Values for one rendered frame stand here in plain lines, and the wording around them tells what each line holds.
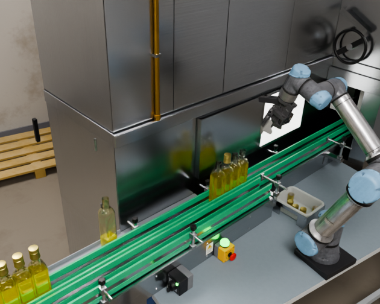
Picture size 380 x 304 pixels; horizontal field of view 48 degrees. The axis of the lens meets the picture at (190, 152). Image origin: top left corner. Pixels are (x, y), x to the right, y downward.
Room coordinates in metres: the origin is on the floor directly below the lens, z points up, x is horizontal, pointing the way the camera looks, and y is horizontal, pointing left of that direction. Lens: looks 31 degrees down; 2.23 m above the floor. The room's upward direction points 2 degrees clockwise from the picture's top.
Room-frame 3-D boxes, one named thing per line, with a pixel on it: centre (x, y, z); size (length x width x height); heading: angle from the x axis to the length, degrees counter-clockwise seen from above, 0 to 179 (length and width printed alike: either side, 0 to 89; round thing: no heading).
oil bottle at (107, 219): (1.44, 0.35, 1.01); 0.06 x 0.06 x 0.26; 53
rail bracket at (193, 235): (1.42, -0.04, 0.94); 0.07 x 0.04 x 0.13; 43
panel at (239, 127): (2.15, -0.37, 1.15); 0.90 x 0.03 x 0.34; 133
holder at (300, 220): (1.89, -0.58, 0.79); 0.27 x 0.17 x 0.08; 43
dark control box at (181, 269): (1.33, 0.02, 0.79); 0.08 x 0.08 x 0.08; 43
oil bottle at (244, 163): (1.87, -0.26, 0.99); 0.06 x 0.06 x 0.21; 43
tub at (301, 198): (1.87, -0.60, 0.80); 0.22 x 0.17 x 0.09; 43
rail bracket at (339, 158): (2.31, -0.91, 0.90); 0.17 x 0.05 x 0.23; 43
